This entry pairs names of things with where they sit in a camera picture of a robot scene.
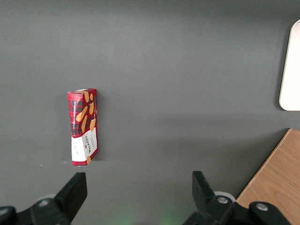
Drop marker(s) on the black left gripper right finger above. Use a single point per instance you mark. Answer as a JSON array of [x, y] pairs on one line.
[[204, 199]]

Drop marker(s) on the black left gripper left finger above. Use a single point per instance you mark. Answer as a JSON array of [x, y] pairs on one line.
[[68, 199]]

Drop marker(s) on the wooden drawer cabinet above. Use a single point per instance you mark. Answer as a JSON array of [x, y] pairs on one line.
[[276, 175]]

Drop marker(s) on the red tartan shortbread cookie box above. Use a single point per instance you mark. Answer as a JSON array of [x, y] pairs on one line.
[[82, 126]]

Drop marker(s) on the beige plastic tray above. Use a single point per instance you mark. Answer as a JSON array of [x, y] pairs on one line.
[[293, 70]]

